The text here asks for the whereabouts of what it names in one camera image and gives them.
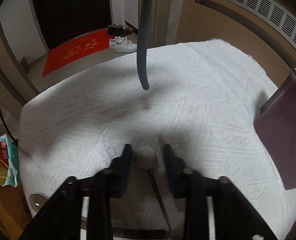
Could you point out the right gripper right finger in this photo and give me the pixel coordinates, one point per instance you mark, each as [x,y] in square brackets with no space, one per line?
[174,171]

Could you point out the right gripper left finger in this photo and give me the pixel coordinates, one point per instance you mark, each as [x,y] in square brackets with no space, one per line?
[120,167]

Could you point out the white ball handle spoon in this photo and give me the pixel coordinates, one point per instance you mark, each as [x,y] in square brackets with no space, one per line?
[146,159]

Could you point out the blue silicone spoon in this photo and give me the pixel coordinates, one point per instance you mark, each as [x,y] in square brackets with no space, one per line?
[144,21]

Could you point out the white textured table cloth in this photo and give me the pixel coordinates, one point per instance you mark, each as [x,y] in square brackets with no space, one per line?
[203,99]

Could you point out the dark metal spoon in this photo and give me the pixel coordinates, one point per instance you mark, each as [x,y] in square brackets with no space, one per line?
[62,214]

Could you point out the colourful plastic bag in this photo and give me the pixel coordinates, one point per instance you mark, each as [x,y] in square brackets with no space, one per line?
[9,163]

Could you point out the purple plastic utensil caddy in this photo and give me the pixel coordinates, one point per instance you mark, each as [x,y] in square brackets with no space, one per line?
[276,128]

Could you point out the white sneaker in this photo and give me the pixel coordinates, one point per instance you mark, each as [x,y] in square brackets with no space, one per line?
[126,47]
[118,40]

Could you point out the red door mat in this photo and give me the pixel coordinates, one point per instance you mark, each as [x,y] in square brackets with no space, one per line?
[75,49]

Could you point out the black shoes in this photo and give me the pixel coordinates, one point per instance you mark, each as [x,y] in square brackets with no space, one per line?
[117,30]

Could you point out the grey ventilation grille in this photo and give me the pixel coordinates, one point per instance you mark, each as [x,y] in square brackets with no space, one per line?
[274,15]

